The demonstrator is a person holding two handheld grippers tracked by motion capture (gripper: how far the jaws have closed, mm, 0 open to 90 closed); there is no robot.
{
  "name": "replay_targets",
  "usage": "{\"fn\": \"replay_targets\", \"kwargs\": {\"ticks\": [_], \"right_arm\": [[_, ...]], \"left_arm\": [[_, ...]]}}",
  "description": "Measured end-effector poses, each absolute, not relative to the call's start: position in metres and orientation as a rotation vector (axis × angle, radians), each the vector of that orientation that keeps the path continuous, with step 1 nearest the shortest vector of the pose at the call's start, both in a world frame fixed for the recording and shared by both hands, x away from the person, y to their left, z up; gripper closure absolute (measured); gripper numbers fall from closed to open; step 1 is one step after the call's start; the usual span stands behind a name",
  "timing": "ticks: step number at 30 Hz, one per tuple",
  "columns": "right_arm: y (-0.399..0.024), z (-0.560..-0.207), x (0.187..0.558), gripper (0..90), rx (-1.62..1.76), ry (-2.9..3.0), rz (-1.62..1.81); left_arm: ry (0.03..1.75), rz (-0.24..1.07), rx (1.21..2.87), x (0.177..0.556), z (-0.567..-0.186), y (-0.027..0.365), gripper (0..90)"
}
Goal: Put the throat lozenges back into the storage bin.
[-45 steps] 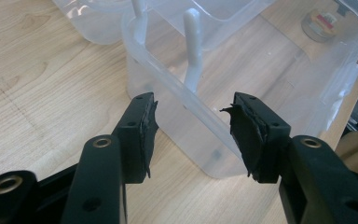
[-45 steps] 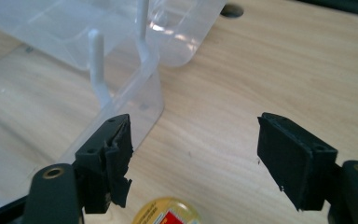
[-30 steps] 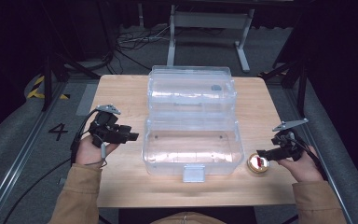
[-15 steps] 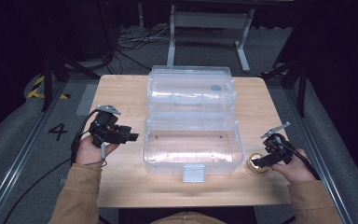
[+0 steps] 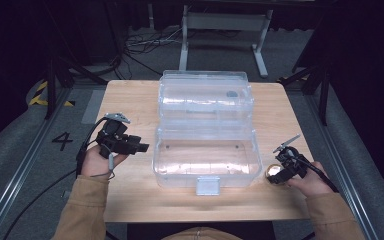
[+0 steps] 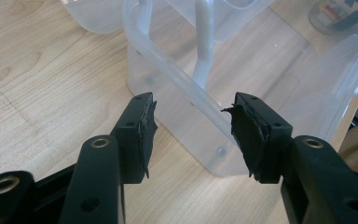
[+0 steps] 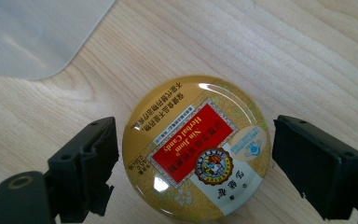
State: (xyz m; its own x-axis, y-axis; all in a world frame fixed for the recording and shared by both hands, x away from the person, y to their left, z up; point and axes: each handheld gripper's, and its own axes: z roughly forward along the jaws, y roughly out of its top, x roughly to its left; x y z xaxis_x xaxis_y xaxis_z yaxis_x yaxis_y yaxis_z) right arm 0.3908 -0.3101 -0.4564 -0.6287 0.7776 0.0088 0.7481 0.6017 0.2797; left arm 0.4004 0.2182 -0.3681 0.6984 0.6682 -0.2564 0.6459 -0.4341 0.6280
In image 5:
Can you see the metal floor rail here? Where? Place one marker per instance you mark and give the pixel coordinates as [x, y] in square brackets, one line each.
[20, 173]
[353, 186]

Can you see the brown tape roll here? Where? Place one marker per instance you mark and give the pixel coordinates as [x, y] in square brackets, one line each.
[272, 170]

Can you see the tan fabric bag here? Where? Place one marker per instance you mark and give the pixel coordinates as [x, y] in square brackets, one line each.
[201, 234]

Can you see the grey floor tape patch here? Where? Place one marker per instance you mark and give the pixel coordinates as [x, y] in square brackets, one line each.
[93, 106]

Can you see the black stand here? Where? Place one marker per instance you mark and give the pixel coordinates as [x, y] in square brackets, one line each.
[313, 83]
[63, 75]

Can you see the white metal table frame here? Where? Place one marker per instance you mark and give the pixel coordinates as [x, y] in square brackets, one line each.
[225, 21]

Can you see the yellow black floor tape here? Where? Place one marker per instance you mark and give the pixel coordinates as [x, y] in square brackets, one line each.
[38, 98]

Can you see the clear plastic storage box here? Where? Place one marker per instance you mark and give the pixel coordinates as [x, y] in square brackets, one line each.
[206, 156]

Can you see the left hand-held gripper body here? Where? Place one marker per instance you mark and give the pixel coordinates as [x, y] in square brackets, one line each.
[115, 138]

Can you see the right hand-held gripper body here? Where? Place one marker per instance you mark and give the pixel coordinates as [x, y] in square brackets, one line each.
[293, 163]

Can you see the person's right hand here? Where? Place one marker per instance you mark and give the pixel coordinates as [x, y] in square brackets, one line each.
[310, 183]

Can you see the person's left hand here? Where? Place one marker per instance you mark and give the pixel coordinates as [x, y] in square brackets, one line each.
[95, 163]

